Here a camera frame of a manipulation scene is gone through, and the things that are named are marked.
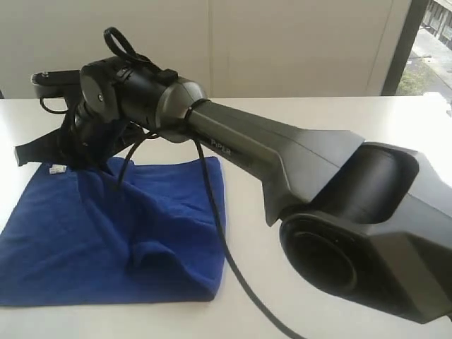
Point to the black window frame post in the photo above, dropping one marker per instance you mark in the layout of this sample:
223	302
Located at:
403	48

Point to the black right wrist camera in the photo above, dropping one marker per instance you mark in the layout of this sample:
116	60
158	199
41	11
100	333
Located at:
57	84

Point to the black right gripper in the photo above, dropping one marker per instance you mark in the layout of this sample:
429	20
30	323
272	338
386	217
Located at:
83	141

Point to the blue microfibre cloth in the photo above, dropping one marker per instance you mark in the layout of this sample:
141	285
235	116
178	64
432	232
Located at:
82	238

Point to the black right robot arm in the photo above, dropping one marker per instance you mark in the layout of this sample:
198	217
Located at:
367	222

